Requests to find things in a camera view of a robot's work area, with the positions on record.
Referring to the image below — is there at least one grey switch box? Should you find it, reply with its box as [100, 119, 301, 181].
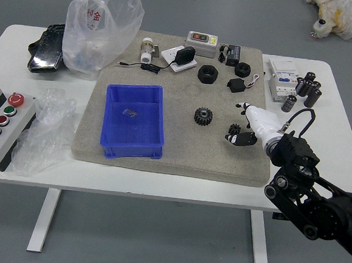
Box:
[184, 30, 219, 60]

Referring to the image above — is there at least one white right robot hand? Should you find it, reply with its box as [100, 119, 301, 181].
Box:
[223, 101, 285, 151]

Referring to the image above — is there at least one grey-brown mat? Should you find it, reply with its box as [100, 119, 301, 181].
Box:
[69, 26, 282, 188]

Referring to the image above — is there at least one small clear plastic piece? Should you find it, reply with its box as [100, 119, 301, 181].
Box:
[121, 107, 139, 118]

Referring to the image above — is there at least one cream plush toy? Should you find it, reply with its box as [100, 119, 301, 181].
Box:
[302, 0, 352, 46]

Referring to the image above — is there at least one black module with green connector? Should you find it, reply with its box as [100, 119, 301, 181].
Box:
[218, 43, 243, 68]

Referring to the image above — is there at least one brass valve with white fittings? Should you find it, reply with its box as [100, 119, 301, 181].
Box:
[139, 37, 162, 66]

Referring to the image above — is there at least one blue plastic box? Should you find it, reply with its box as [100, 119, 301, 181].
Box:
[98, 81, 170, 163]

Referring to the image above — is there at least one white circuit breaker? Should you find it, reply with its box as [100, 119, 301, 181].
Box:
[264, 58, 301, 104]

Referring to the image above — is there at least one black power adapter with cord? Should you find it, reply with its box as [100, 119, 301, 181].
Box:
[116, 41, 197, 78]

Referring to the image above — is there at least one white wall socket plate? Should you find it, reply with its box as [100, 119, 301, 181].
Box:
[159, 44, 199, 74]

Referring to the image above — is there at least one white plastic bag red print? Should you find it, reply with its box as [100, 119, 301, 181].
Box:
[60, 0, 147, 85]

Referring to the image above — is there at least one small black gear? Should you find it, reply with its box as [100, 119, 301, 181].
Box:
[227, 123, 242, 137]

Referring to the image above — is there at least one black cube module with wires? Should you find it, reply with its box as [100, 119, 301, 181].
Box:
[226, 71, 260, 95]

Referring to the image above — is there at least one white table leg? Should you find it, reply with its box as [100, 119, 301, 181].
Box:
[26, 186, 62, 254]
[246, 210, 275, 263]

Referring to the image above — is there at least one big black gear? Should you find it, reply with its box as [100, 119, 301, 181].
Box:
[192, 106, 215, 128]

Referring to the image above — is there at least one clear crumpled plastic bag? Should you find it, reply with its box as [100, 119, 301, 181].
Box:
[9, 84, 79, 180]

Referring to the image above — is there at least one big black hex nut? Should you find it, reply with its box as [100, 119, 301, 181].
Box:
[196, 64, 220, 86]

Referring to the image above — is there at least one small black hex nut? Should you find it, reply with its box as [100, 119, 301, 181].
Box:
[233, 61, 252, 79]

